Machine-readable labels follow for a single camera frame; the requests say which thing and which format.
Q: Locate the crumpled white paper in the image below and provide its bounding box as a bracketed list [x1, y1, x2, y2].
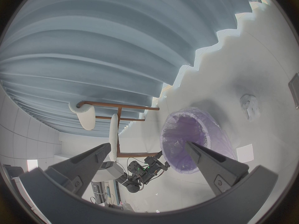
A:
[240, 93, 260, 121]

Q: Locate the white trash bin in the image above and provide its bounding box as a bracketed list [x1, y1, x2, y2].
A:
[160, 107, 238, 175]

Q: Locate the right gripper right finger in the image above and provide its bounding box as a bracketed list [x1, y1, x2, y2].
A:
[185, 141, 250, 197]

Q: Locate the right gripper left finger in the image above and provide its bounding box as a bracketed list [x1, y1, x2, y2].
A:
[44, 142, 112, 198]

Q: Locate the pale blue curtain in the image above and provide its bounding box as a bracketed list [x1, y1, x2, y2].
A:
[0, 0, 269, 138]

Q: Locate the white cushioned wooden chair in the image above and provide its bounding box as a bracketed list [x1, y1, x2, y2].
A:
[68, 100, 164, 162]

